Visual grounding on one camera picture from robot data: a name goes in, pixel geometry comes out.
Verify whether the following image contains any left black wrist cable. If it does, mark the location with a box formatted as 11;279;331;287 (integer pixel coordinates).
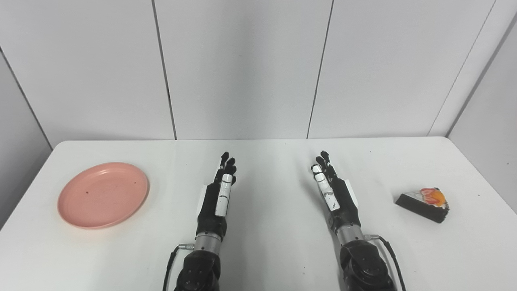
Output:
162;244;195;291

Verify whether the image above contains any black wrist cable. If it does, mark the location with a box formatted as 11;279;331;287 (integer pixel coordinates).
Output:
162;244;195;291
364;234;407;291

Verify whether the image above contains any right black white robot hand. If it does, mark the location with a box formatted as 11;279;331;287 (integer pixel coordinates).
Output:
311;151;362;235

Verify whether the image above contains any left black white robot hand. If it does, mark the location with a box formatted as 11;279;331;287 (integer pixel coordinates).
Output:
196;152;237;243

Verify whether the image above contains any chocolate cake slice with fruit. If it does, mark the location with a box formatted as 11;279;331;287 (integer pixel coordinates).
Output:
395;188;450;224

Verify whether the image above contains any pink round plate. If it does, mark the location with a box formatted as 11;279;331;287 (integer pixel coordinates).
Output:
57;162;149;230

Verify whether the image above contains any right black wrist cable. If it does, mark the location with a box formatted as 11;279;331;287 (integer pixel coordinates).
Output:
364;234;407;291

